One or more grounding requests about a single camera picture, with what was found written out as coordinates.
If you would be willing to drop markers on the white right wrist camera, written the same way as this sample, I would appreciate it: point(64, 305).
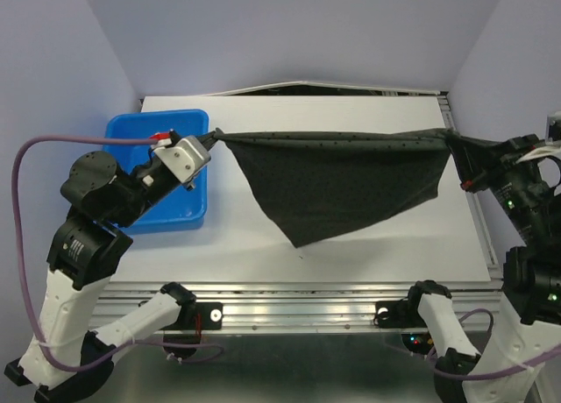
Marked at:
point(553, 133)

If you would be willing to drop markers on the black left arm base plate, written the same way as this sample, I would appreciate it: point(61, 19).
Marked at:
point(206, 315)

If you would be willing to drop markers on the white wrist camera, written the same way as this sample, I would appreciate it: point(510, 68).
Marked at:
point(184, 157)
point(553, 133)

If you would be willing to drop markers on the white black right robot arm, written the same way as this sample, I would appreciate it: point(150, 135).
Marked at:
point(526, 329)

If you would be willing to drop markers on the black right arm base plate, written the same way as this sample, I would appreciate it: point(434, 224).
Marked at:
point(396, 314)

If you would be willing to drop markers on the blue plastic bin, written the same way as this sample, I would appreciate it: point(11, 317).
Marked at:
point(182, 209)

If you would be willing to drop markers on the black dotted skirt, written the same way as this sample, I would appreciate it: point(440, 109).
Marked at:
point(317, 185)

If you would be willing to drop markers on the right side aluminium rail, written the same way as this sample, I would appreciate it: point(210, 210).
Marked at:
point(492, 262)

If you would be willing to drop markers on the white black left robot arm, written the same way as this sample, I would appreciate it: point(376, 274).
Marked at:
point(67, 360)

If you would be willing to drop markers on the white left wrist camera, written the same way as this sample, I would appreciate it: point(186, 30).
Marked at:
point(184, 157)

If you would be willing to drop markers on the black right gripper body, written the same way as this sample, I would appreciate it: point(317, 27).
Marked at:
point(507, 172)

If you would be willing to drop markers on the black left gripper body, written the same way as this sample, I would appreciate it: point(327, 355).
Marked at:
point(152, 184)

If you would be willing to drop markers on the aluminium table edge rail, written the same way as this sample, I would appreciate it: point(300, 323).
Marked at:
point(293, 308)

